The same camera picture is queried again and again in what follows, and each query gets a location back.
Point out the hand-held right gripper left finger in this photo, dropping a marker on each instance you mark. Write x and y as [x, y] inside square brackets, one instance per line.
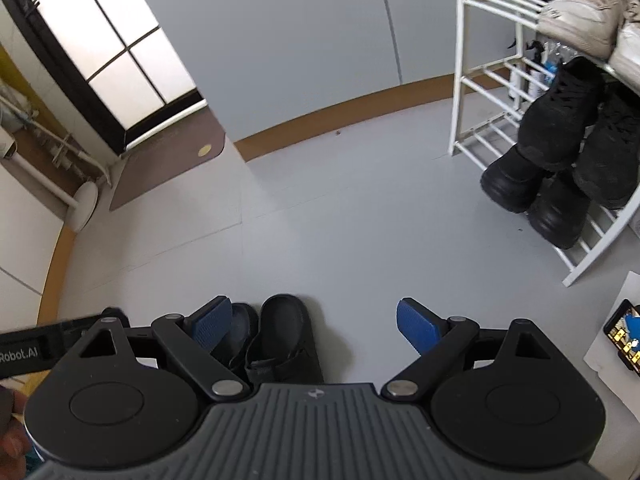
[212, 321]

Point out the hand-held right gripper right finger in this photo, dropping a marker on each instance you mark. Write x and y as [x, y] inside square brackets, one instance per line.
[417, 324]

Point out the brown bottle white label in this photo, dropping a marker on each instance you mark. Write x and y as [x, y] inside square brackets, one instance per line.
[535, 72]
[516, 82]

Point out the person's left hand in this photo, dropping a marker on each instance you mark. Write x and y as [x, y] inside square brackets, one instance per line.
[12, 447]

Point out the brown door mat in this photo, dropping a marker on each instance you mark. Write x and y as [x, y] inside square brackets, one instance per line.
[170, 160]

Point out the white standing fan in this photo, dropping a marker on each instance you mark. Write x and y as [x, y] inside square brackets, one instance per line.
[82, 205]

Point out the black lace-up sneaker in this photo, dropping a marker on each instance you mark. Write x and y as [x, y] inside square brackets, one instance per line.
[560, 110]
[612, 160]

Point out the white patterned sneaker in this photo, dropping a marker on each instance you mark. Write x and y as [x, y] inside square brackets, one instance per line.
[580, 15]
[627, 50]

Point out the clear plastic water bottle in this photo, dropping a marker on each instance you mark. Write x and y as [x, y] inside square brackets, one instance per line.
[552, 65]

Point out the white shoe rack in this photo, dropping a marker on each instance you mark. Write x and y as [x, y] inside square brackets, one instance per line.
[585, 261]

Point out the black smartphone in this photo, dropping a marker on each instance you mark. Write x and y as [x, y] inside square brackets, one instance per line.
[625, 335]

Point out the black framed glass door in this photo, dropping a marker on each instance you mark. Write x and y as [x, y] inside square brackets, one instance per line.
[100, 50]

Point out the black chunky platform clog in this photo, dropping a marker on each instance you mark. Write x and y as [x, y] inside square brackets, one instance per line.
[560, 220]
[515, 180]

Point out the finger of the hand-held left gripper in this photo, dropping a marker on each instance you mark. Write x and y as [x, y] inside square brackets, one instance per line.
[75, 327]

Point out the white folded drying rack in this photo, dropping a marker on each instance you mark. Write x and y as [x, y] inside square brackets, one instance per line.
[65, 157]

